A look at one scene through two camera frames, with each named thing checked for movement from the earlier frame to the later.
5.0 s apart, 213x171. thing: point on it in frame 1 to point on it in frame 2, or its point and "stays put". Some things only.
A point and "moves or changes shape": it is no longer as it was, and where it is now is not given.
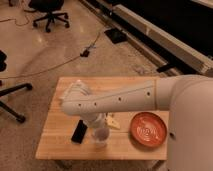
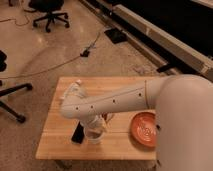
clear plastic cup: [101, 135] moves or changes shape
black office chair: [51, 8] stays put
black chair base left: [19, 118] stays put
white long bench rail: [179, 47] stays put
